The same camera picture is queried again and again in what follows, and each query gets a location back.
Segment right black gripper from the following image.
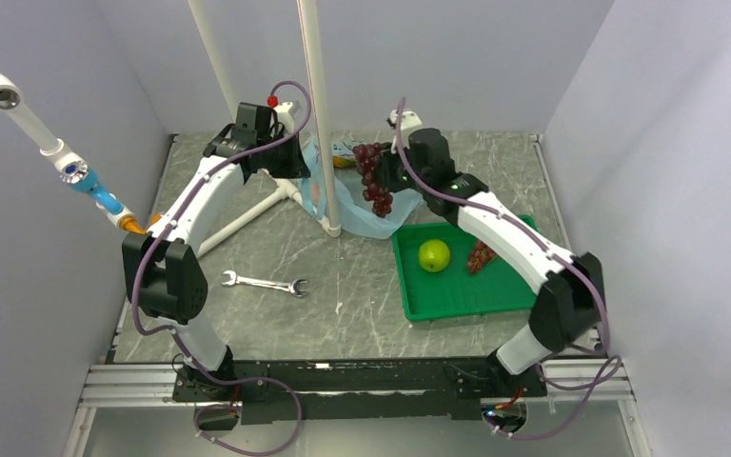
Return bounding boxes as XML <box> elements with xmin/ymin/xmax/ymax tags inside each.
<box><xmin>373</xmin><ymin>137</ymin><xmax>431</xmax><ymax>194</ymax></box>

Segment dark fake grapes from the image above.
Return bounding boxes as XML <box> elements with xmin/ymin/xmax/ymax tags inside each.
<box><xmin>353</xmin><ymin>143</ymin><xmax>393</xmax><ymax>218</ymax></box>

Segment light blue plastic bag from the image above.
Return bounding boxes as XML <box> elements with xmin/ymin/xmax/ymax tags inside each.
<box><xmin>296</xmin><ymin>136</ymin><xmax>422</xmax><ymax>239</ymax></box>

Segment green fake apple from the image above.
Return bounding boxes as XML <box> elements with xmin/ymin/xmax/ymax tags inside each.
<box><xmin>418</xmin><ymin>239</ymin><xmax>451</xmax><ymax>273</ymax></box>

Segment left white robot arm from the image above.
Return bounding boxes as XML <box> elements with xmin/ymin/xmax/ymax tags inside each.
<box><xmin>122</xmin><ymin>96</ymin><xmax>309</xmax><ymax>400</ymax></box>

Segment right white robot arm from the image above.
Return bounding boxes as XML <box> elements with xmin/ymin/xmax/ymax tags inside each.
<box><xmin>369</xmin><ymin>128</ymin><xmax>605</xmax><ymax>395</ymax></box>

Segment red fake peach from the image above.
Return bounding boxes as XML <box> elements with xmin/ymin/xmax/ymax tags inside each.
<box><xmin>306</xmin><ymin>179</ymin><xmax>328</xmax><ymax>217</ymax></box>

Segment fake mango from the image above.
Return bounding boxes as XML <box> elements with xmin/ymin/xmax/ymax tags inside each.
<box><xmin>332</xmin><ymin>155</ymin><xmax>358</xmax><ymax>169</ymax></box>

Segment white PVC pipe stand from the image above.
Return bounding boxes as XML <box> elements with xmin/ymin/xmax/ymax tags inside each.
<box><xmin>188</xmin><ymin>0</ymin><xmax>342</xmax><ymax>256</ymax></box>

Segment silver combination wrench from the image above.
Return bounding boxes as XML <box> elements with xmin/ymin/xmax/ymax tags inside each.
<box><xmin>221</xmin><ymin>270</ymin><xmax>309</xmax><ymax>298</ymax></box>

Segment green plastic tray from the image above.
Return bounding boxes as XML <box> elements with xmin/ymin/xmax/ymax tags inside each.
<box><xmin>392</xmin><ymin>222</ymin><xmax>535</xmax><ymax>322</ymax></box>

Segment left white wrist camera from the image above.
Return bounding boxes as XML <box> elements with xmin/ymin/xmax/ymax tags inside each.
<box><xmin>267</xmin><ymin>95</ymin><xmax>301</xmax><ymax>135</ymax></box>

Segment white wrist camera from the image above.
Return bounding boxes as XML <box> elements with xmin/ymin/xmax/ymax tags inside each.
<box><xmin>267</xmin><ymin>95</ymin><xmax>301</xmax><ymax>135</ymax></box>
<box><xmin>387</xmin><ymin>109</ymin><xmax>424</xmax><ymax>136</ymax></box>

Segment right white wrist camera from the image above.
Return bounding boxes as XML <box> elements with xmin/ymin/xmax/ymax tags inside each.
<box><xmin>387</xmin><ymin>109</ymin><xmax>424</xmax><ymax>136</ymax></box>

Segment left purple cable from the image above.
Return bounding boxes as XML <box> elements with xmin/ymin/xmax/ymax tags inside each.
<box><xmin>130</xmin><ymin>80</ymin><xmax>313</xmax><ymax>457</ymax></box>

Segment purple cable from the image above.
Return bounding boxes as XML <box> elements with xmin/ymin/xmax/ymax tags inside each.
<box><xmin>393</xmin><ymin>96</ymin><xmax>624</xmax><ymax>442</ymax></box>
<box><xmin>130</xmin><ymin>80</ymin><xmax>313</xmax><ymax>457</ymax></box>

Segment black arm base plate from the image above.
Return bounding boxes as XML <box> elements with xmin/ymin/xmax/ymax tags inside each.
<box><xmin>171</xmin><ymin>357</ymin><xmax>547</xmax><ymax>425</ymax></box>

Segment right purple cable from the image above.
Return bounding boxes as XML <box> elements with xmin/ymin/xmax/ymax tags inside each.
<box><xmin>393</xmin><ymin>96</ymin><xmax>624</xmax><ymax>442</ymax></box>

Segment aluminium rail frame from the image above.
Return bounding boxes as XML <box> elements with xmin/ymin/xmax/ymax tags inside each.
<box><xmin>62</xmin><ymin>356</ymin><xmax>654</xmax><ymax>457</ymax></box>

